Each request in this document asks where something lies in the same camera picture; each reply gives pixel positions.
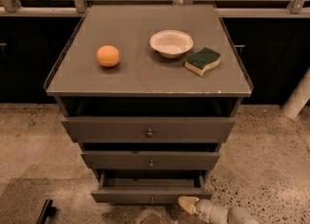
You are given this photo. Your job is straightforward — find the black object on floor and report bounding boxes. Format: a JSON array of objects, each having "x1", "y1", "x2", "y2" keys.
[{"x1": 36, "y1": 199, "x2": 56, "y2": 224}]

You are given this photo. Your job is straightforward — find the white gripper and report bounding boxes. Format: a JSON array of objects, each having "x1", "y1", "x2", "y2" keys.
[{"x1": 178, "y1": 196, "x2": 229, "y2": 224}]

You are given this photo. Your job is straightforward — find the green yellow sponge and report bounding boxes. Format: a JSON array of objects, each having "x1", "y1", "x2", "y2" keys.
[{"x1": 185, "y1": 48, "x2": 221, "y2": 77}]

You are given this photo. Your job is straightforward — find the grey top drawer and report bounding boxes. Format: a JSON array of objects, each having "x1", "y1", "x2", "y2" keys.
[{"x1": 62, "y1": 116, "x2": 234, "y2": 144}]

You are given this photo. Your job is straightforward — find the white paper bowl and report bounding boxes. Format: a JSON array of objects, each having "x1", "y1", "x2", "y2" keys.
[{"x1": 149, "y1": 30, "x2": 194, "y2": 58}]

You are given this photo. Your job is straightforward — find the grey drawer cabinet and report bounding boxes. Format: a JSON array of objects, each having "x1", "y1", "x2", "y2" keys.
[{"x1": 43, "y1": 4, "x2": 254, "y2": 183}]

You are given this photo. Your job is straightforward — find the grey bottom drawer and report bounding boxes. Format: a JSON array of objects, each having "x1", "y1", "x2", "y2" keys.
[{"x1": 91, "y1": 170, "x2": 212, "y2": 205}]

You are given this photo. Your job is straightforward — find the orange fruit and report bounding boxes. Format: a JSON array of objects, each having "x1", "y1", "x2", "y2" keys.
[{"x1": 97, "y1": 46, "x2": 120, "y2": 68}]

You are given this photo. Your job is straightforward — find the grey drawer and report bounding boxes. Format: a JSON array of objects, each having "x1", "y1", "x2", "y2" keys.
[
  {"x1": 81, "y1": 151, "x2": 219, "y2": 170},
  {"x1": 91, "y1": 170, "x2": 212, "y2": 205},
  {"x1": 62, "y1": 116, "x2": 234, "y2": 144}
]

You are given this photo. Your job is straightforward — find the grey middle drawer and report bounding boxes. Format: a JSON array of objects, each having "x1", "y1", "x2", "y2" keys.
[{"x1": 81, "y1": 151, "x2": 219, "y2": 170}]

